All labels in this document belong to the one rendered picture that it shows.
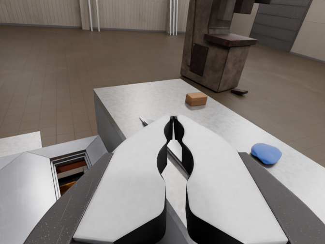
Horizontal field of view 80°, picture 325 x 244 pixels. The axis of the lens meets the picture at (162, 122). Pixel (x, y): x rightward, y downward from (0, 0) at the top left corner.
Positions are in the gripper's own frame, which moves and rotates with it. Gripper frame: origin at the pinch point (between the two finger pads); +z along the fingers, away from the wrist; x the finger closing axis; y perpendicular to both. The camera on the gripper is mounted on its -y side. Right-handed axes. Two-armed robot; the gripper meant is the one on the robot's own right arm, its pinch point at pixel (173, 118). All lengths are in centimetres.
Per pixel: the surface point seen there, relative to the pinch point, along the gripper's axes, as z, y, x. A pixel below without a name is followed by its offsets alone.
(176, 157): 39, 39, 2
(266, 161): 42, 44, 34
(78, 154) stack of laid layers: 59, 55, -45
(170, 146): 44, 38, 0
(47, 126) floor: 192, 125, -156
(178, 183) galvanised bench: 30, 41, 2
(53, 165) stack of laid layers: 52, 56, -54
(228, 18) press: 356, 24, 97
